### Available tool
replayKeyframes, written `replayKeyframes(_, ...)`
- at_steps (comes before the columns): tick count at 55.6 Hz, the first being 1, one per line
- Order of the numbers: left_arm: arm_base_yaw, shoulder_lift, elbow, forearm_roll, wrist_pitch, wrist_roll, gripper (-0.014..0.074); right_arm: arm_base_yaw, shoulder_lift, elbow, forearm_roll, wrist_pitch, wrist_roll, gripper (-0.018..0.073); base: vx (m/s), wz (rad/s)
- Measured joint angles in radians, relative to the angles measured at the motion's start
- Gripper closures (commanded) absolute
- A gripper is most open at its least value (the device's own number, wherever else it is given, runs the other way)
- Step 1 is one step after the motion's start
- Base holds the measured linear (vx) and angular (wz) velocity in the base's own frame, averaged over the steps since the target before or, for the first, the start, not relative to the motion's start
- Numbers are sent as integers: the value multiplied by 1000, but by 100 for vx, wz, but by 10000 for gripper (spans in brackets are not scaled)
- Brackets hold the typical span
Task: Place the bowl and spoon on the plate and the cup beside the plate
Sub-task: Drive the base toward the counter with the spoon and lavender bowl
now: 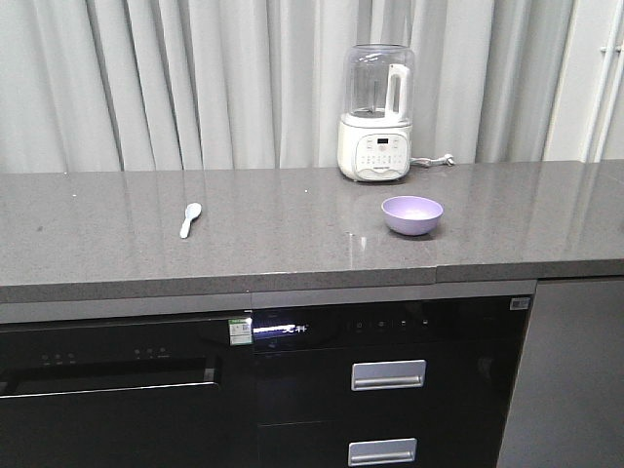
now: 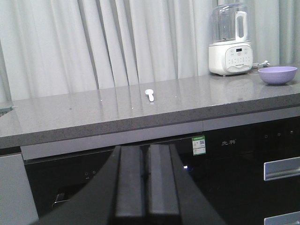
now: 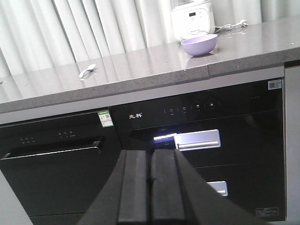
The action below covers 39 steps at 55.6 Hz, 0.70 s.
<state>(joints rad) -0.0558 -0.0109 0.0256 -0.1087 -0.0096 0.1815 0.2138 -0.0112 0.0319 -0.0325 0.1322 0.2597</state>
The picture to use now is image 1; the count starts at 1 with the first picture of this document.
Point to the purple plastic bowl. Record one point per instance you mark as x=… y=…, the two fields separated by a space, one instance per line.
x=411 y=215

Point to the light blue plastic spoon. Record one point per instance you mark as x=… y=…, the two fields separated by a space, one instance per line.
x=191 y=212

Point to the white blender with clear jar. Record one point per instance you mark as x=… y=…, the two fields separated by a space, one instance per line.
x=374 y=131

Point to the black built-in dishwasher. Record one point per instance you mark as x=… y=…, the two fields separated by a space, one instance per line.
x=158 y=391

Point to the white pleated curtain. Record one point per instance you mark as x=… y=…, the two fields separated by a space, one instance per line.
x=192 y=85

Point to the grey cabinet door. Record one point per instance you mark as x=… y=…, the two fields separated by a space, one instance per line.
x=567 y=404

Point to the black drawer appliance silver handles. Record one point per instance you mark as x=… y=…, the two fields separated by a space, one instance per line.
x=413 y=383

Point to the white wall pipes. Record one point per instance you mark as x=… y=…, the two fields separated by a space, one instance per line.
x=607 y=90

